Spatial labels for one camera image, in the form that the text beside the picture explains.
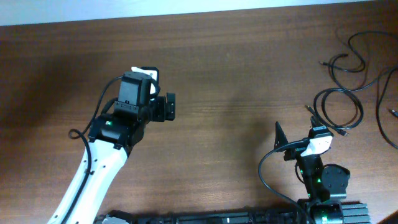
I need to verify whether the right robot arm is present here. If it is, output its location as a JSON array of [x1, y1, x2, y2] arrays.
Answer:
[[274, 117, 350, 223]]

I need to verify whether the right camera cable black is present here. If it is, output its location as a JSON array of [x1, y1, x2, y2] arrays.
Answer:
[[257, 140, 314, 223]]

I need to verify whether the camera cable black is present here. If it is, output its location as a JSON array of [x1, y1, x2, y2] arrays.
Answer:
[[257, 140, 314, 223], [60, 75, 162, 224]]

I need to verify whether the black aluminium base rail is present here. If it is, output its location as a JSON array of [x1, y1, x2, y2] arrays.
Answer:
[[94, 203, 371, 224]]

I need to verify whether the left camera cable black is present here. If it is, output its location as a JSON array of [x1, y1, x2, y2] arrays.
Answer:
[[60, 75, 162, 224]]

